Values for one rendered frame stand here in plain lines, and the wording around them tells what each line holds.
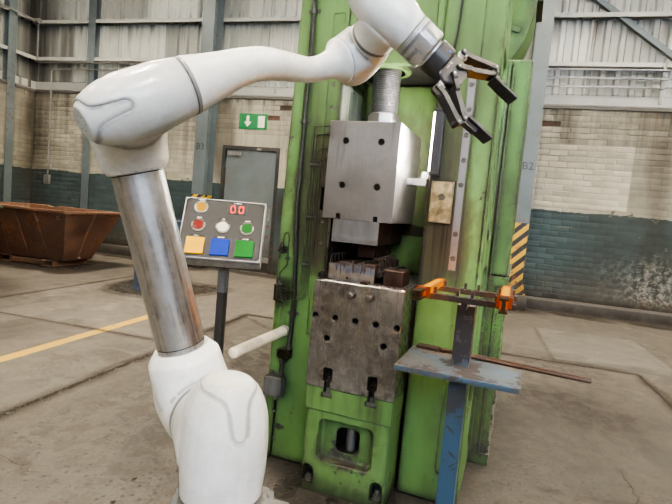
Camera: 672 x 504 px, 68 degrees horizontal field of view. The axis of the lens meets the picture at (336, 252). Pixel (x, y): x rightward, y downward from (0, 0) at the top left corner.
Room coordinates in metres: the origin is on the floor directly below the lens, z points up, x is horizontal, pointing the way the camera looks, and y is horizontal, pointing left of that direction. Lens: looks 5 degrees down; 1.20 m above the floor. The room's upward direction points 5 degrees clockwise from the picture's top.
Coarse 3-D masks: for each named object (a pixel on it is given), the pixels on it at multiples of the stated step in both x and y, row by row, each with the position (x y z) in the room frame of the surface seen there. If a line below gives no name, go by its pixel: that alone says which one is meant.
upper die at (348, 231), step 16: (336, 224) 2.07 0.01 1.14; (352, 224) 2.05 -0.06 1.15; (368, 224) 2.02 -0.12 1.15; (384, 224) 2.08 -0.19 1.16; (400, 224) 2.36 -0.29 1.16; (336, 240) 2.07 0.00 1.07; (352, 240) 2.05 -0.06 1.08; (368, 240) 2.02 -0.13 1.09; (384, 240) 2.11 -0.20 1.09; (400, 240) 2.39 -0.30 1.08
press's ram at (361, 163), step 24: (336, 120) 2.09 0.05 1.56; (336, 144) 2.08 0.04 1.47; (360, 144) 2.05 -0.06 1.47; (384, 144) 2.01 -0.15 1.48; (408, 144) 2.14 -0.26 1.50; (336, 168) 2.08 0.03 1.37; (360, 168) 2.04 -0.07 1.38; (384, 168) 2.01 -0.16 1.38; (408, 168) 2.18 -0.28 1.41; (336, 192) 2.08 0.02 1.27; (360, 192) 2.04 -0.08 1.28; (384, 192) 2.01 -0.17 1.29; (408, 192) 2.23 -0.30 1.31; (336, 216) 2.08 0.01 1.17; (360, 216) 2.04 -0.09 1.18; (384, 216) 2.00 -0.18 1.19; (408, 216) 2.27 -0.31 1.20
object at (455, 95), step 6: (456, 72) 1.09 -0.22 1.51; (456, 78) 1.09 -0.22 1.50; (456, 84) 1.09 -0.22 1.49; (450, 90) 1.11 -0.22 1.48; (456, 90) 1.09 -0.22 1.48; (450, 96) 1.10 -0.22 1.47; (456, 96) 1.09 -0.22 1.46; (456, 102) 1.09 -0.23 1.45; (462, 102) 1.08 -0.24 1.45; (456, 108) 1.09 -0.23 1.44; (462, 108) 1.08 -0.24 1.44; (462, 114) 1.08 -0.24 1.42
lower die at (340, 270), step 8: (336, 264) 2.07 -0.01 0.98; (344, 264) 2.05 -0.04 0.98; (352, 264) 2.04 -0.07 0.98; (368, 264) 2.02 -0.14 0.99; (376, 264) 2.05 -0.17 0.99; (384, 264) 2.15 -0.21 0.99; (328, 272) 2.08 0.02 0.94; (336, 272) 2.06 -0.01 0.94; (344, 272) 2.05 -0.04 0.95; (352, 272) 2.04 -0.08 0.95; (360, 272) 2.03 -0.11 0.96; (368, 272) 2.02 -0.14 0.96; (376, 272) 2.03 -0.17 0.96; (352, 280) 2.04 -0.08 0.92; (360, 280) 2.03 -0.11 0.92; (368, 280) 2.02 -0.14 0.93; (376, 280) 2.05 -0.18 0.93
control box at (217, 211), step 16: (192, 208) 2.10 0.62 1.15; (208, 208) 2.11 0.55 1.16; (224, 208) 2.12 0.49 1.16; (240, 208) 2.13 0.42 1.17; (256, 208) 2.14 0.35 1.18; (192, 224) 2.06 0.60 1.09; (208, 224) 2.07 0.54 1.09; (240, 224) 2.09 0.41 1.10; (256, 224) 2.10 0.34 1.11; (208, 240) 2.04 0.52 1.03; (256, 240) 2.06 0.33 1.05; (192, 256) 2.00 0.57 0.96; (208, 256) 2.00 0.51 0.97; (224, 256) 2.01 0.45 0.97; (256, 256) 2.03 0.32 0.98
